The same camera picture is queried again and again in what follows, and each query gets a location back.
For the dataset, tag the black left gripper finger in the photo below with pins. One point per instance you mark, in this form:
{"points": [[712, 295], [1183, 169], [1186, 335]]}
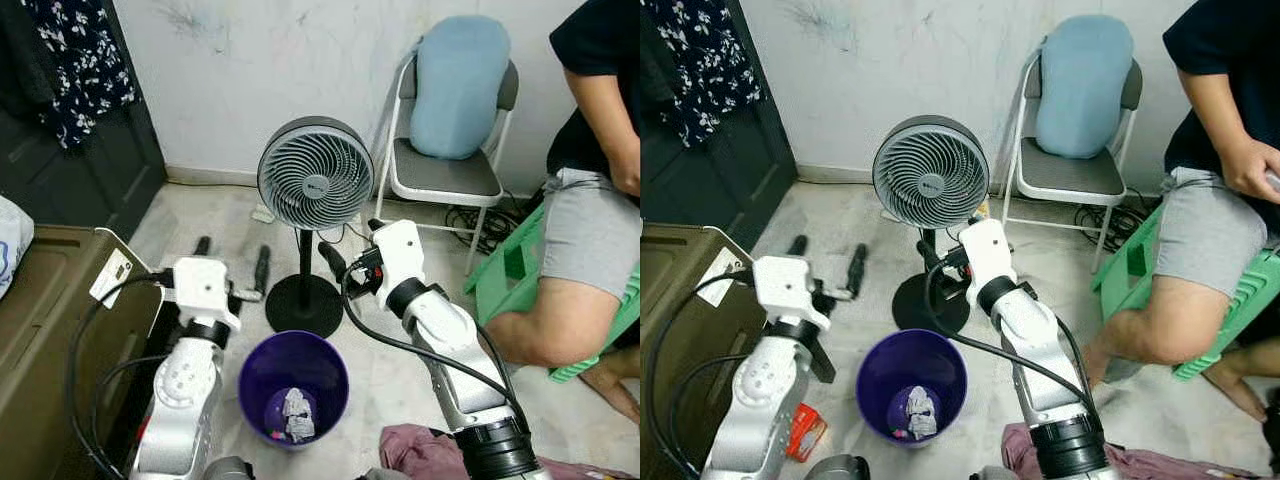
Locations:
{"points": [[262, 268], [202, 248], [857, 266], [796, 246]]}

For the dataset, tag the white paper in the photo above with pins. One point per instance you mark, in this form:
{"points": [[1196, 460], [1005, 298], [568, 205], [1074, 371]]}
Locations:
{"points": [[920, 410], [298, 410]]}

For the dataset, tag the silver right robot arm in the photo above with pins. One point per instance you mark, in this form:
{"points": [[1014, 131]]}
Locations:
{"points": [[1035, 340], [450, 340]]}

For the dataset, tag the white power strip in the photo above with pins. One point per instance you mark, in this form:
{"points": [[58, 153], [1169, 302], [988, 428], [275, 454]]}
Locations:
{"points": [[263, 214]]}

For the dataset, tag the white sticker label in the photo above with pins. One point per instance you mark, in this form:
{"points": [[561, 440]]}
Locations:
{"points": [[718, 278], [110, 278]]}

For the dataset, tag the white grey folding chair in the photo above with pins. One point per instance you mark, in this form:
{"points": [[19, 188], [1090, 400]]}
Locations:
{"points": [[1070, 175], [445, 175]]}

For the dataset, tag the dark panelled door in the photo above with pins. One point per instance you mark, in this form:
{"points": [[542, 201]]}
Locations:
{"points": [[740, 170], [100, 180]]}

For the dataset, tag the purple plastic waste bin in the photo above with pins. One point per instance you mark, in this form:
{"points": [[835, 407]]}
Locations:
{"points": [[325, 375], [945, 375]]}

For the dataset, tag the green plastic stool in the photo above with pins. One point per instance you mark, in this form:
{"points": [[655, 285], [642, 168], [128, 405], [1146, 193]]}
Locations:
{"points": [[1130, 275], [500, 290]]}

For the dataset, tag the red snack packet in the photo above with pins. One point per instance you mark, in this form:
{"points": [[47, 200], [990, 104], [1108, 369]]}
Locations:
{"points": [[805, 432]]}

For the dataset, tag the light blue cushion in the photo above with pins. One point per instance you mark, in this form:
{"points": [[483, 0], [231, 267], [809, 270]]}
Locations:
{"points": [[1085, 90], [460, 90]]}

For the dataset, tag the silver left robot leg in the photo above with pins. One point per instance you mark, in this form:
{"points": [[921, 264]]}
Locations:
{"points": [[838, 469], [230, 470]]}

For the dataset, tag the silver robot leg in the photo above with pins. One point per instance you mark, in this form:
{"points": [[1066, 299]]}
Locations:
{"points": [[380, 476], [838, 469], [990, 475], [230, 470]]}

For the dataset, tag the pink cartoon print blanket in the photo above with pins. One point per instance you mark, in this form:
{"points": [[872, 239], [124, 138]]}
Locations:
{"points": [[420, 450], [1030, 450]]}

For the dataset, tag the white plastic bag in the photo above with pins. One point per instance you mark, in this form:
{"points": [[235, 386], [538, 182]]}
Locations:
{"points": [[12, 240]]}

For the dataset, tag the silver right robot leg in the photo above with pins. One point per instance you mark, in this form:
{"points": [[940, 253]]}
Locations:
{"points": [[990, 475], [380, 476]]}

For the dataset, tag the dark floral hanging garment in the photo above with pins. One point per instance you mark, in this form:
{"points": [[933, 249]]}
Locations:
{"points": [[710, 60], [80, 60]]}

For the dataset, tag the person in grey shorts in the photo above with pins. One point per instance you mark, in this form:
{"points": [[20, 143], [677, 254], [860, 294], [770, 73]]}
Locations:
{"points": [[590, 230], [1210, 230]]}

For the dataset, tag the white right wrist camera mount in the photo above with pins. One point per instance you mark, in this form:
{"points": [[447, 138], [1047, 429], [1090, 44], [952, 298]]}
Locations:
{"points": [[400, 250], [990, 250]]}

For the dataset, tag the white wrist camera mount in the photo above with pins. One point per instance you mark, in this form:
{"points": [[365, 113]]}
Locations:
{"points": [[400, 250], [790, 285], [990, 250], [200, 285]]}

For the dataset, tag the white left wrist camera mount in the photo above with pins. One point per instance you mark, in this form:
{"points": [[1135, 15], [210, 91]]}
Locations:
{"points": [[200, 285], [790, 285]]}

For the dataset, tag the grey round pedestal fan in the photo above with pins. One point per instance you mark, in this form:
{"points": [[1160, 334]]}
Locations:
{"points": [[930, 175], [315, 175]]}

